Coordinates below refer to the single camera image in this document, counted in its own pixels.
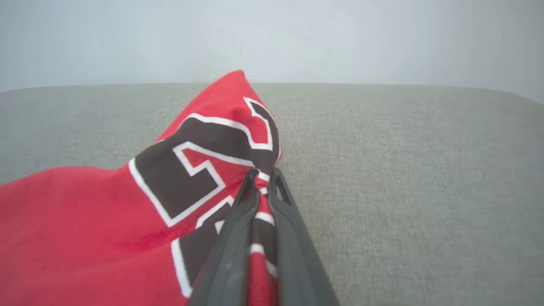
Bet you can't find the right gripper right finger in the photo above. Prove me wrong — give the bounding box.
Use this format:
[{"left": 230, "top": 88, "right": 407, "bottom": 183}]
[{"left": 269, "top": 167, "right": 340, "bottom": 306}]

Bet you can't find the red jersey with white sleeves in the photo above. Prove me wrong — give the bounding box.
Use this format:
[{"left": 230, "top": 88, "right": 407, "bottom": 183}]
[{"left": 0, "top": 69, "right": 282, "bottom": 306}]

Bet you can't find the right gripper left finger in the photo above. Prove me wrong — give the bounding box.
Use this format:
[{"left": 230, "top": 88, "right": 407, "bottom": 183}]
[{"left": 187, "top": 168, "right": 261, "bottom": 306}]

